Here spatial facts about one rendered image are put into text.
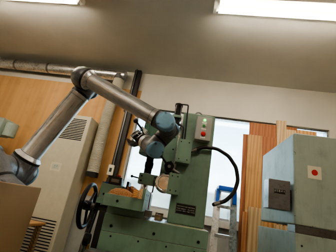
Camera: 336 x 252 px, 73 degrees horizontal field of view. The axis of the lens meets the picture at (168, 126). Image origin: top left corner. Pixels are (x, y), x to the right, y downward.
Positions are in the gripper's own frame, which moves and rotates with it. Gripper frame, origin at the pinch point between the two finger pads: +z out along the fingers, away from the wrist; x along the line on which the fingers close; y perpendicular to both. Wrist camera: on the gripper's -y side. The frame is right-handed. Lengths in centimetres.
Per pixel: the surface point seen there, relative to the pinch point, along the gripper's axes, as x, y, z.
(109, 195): 32.6, -3.7, -30.5
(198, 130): -31.8, -15.7, -19.6
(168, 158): -6.9, -21.9, -11.7
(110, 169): 37, -66, 131
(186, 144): -19.6, -15.9, -22.5
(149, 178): 10.8, -25.0, -9.8
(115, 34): -68, 59, 149
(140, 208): 24.6, -15.3, -40.3
